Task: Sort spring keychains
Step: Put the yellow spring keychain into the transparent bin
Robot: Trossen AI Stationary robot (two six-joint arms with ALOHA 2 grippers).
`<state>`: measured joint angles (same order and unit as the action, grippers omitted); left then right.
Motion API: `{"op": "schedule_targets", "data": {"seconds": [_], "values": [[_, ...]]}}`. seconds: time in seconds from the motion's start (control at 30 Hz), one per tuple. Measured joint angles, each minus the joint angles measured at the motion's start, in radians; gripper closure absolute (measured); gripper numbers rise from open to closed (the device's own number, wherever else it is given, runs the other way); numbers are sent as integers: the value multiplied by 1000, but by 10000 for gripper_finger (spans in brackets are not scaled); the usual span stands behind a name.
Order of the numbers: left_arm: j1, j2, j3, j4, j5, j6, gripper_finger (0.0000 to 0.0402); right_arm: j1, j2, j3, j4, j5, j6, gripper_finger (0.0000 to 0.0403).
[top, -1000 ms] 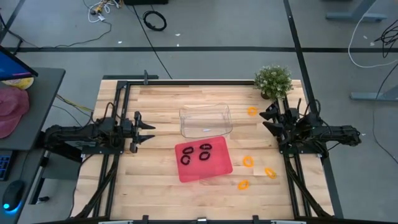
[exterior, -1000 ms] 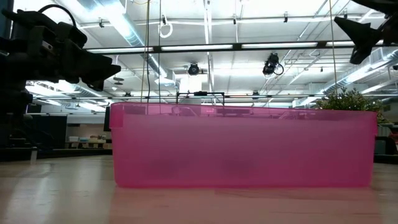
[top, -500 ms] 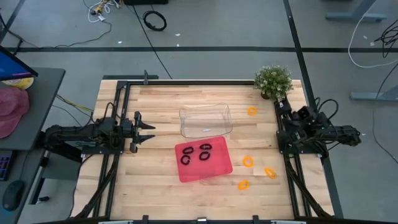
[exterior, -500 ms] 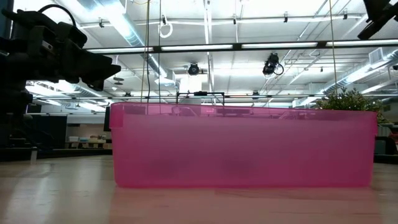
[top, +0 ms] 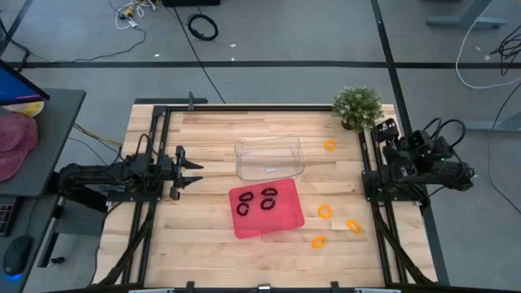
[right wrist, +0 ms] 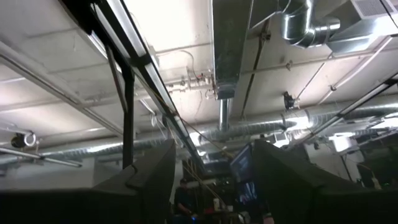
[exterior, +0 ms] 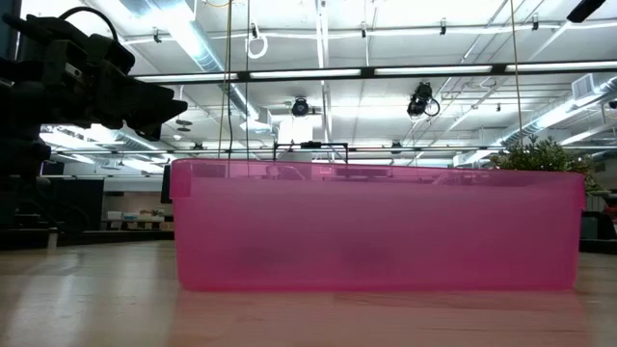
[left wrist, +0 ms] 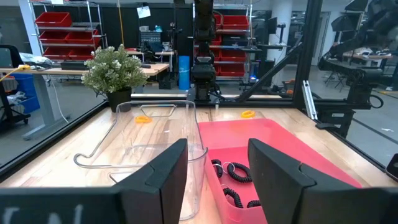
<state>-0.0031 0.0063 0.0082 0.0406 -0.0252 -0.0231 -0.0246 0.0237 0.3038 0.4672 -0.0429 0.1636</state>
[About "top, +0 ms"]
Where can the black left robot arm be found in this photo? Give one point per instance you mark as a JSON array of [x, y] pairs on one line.
[[102, 179]]

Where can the yellow round object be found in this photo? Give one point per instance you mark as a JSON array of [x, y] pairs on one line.
[[28, 108]]

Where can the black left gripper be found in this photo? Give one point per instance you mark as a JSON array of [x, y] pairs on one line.
[[173, 173]]

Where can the black box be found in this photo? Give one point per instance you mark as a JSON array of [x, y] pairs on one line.
[[191, 3]]

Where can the computer monitor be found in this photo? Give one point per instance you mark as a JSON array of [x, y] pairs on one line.
[[16, 87]]

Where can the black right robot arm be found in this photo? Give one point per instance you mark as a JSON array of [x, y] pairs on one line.
[[443, 173]]

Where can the pink cap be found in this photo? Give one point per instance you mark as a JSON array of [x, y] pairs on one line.
[[14, 142]]

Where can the silver aluminium bar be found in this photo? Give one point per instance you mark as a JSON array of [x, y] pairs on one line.
[[378, 290], [150, 290]]

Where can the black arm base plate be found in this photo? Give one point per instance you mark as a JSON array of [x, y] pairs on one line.
[[372, 195], [134, 198]]

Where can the grey desk foot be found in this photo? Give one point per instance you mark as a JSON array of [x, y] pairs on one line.
[[480, 126], [464, 21]]

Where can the black aluminium table frame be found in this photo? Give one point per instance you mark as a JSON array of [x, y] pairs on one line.
[[244, 108]]

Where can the potted green plant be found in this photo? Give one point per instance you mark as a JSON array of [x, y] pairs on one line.
[[358, 108]]

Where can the clear plastic bin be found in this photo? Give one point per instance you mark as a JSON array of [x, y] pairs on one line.
[[268, 158]]

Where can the pink translucent plastic bin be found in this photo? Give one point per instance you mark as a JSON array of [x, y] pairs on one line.
[[285, 219]]

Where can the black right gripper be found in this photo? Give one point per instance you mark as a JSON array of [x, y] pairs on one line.
[[387, 130]]

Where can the black keyboard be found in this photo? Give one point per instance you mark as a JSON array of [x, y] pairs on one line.
[[5, 215]]

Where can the small black item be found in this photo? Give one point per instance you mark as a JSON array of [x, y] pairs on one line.
[[57, 260]]

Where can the dark grey side desk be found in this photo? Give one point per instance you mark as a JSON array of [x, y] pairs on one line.
[[57, 134]]

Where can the black computer mouse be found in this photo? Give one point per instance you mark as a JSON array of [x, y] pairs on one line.
[[17, 255]]

